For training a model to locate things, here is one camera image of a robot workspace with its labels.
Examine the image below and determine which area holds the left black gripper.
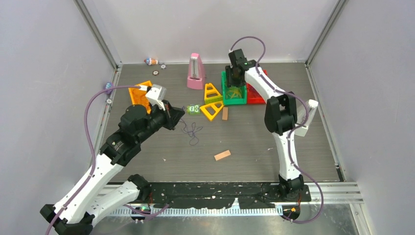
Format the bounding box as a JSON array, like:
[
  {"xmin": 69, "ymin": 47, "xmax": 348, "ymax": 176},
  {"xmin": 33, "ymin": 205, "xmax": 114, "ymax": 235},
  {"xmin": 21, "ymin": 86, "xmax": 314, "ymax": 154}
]
[{"xmin": 137, "ymin": 99, "xmax": 185, "ymax": 143}]

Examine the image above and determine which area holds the small wooden block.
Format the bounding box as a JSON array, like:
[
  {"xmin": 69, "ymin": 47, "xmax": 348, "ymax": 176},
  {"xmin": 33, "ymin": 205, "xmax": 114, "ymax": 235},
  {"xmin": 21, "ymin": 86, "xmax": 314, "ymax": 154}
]
[{"xmin": 222, "ymin": 107, "xmax": 229, "ymax": 120}]

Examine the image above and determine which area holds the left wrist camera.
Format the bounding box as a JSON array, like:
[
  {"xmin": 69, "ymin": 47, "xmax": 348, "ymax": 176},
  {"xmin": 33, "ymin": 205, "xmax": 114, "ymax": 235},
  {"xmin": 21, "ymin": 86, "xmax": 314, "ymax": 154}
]
[{"xmin": 139, "ymin": 84, "xmax": 166, "ymax": 111}]

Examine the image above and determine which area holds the pink metronome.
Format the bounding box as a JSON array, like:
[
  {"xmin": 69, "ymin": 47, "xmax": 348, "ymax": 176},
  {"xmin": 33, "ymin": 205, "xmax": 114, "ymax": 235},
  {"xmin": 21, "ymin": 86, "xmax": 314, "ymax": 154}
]
[{"xmin": 187, "ymin": 53, "xmax": 206, "ymax": 90}]

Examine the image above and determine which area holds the wooden block near centre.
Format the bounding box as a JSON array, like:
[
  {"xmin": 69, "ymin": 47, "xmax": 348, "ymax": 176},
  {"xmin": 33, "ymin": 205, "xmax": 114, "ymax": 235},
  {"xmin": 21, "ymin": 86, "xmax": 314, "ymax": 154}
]
[{"xmin": 214, "ymin": 150, "xmax": 231, "ymax": 161}]

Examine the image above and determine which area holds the purple egg toy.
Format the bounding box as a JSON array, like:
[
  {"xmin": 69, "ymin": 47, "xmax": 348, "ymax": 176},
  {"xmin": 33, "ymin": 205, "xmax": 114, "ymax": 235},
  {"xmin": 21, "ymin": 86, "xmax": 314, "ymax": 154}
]
[{"xmin": 104, "ymin": 82, "xmax": 114, "ymax": 95}]

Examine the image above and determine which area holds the green plastic bin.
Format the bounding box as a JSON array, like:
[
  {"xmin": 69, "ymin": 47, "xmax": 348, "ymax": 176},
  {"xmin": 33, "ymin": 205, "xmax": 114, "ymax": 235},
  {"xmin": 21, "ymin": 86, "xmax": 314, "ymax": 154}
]
[{"xmin": 221, "ymin": 71, "xmax": 247, "ymax": 106}]

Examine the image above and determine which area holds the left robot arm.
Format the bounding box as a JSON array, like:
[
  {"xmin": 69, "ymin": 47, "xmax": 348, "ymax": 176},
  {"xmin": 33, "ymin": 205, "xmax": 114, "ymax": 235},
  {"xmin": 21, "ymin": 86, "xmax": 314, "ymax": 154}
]
[{"xmin": 40, "ymin": 100, "xmax": 185, "ymax": 235}]

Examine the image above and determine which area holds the red plastic bin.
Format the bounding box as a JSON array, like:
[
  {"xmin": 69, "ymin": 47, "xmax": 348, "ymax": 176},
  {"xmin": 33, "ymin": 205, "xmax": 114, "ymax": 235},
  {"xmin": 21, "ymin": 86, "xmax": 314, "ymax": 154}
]
[{"xmin": 246, "ymin": 83, "xmax": 266, "ymax": 104}]

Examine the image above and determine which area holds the green owl toy block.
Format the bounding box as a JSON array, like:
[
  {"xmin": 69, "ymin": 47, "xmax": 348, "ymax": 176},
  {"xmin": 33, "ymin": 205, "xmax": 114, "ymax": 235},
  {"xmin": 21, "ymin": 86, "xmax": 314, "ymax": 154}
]
[{"xmin": 186, "ymin": 105, "xmax": 201, "ymax": 115}]

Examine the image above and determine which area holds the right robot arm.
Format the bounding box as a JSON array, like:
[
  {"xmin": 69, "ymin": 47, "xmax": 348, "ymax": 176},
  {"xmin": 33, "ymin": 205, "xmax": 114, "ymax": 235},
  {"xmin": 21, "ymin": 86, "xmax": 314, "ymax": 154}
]
[{"xmin": 225, "ymin": 49, "xmax": 304, "ymax": 201}]

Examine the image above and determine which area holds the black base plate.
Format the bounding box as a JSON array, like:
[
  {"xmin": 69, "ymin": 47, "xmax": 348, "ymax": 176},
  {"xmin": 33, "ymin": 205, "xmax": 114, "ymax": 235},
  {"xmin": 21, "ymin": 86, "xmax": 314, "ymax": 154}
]
[{"xmin": 107, "ymin": 181, "xmax": 312, "ymax": 210}]

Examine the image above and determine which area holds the yellow plastic bin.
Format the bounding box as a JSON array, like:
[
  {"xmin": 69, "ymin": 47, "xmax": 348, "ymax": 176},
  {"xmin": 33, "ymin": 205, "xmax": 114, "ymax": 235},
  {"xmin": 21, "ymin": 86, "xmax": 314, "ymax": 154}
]
[{"xmin": 128, "ymin": 88, "xmax": 151, "ymax": 114}]

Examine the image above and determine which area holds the upright yellow triangle block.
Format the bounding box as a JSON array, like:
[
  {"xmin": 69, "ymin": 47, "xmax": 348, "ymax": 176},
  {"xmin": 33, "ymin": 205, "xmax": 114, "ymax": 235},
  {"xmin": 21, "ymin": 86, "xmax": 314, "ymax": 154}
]
[{"xmin": 204, "ymin": 83, "xmax": 223, "ymax": 104}]

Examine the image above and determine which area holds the white metronome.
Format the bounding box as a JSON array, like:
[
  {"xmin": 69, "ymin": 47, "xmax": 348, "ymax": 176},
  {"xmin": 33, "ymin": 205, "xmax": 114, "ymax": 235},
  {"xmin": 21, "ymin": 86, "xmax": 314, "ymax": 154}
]
[{"xmin": 295, "ymin": 99, "xmax": 319, "ymax": 137}]

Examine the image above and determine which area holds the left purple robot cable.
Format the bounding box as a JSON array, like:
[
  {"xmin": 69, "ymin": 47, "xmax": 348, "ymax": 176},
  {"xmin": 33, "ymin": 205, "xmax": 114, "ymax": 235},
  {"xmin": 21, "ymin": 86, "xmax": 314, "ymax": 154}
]
[{"xmin": 45, "ymin": 85, "xmax": 171, "ymax": 235}]

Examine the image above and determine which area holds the flat yellow triangle block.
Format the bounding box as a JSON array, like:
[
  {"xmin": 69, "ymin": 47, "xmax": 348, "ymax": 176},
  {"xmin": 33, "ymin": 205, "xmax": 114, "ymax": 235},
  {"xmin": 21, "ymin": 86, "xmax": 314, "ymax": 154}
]
[{"xmin": 200, "ymin": 101, "xmax": 224, "ymax": 121}]

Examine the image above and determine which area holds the small clown figurine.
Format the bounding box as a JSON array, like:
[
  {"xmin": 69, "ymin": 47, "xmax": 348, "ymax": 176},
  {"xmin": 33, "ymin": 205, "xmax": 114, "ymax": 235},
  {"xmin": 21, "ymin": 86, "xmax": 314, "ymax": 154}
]
[{"xmin": 143, "ymin": 57, "xmax": 159, "ymax": 66}]

